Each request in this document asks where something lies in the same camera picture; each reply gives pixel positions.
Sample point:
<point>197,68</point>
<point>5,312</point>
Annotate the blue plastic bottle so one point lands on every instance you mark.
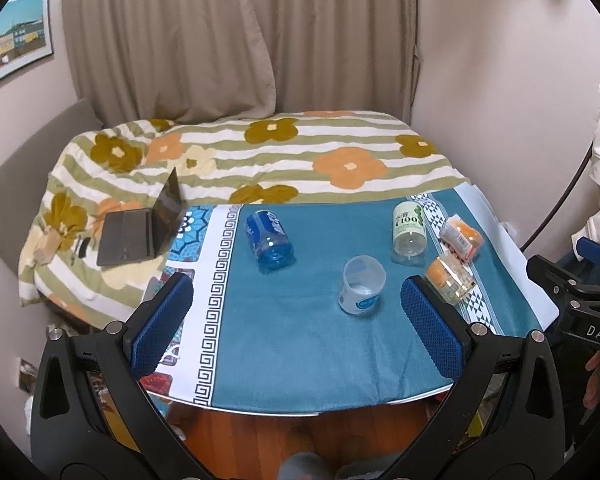
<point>269,240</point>

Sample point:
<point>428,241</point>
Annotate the small wall photo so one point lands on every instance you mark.
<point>27,374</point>

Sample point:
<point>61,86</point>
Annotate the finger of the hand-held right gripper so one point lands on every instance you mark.
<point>547,272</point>
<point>589,250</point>

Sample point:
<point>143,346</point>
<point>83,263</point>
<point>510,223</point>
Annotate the small black phone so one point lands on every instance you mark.
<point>83,248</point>

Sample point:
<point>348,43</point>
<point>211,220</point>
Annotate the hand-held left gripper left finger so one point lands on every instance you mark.
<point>162,325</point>

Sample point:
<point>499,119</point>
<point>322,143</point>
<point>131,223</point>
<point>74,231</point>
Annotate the framed wall picture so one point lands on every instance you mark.
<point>17,40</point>

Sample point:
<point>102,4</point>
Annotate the orange bottle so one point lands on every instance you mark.
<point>447,277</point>
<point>459,237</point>

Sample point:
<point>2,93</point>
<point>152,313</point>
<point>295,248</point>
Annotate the grey laptop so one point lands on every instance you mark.
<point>127,237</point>

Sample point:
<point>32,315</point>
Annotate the grey sofa backrest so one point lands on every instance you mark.
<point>25,160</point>

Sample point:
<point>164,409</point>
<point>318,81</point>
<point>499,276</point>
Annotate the orange bottle upper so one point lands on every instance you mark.
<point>459,237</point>

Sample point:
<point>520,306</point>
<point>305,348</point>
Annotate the floral striped blanket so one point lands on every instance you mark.
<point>290,160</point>

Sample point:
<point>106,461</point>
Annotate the beige curtain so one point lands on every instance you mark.
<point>205,35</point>

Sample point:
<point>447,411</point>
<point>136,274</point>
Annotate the orange bottle lower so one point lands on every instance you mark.
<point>447,277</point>

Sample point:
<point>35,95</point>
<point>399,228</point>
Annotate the white sheet under tablecloth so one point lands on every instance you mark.
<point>527,275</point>

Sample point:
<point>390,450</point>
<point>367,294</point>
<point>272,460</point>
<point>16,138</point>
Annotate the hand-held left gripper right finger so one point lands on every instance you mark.
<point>430,330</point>

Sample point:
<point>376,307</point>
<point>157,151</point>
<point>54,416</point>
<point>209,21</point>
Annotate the teal patterned tablecloth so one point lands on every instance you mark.
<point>300,350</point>

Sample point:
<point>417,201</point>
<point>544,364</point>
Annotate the clear bottle green white label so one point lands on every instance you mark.
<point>409,227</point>

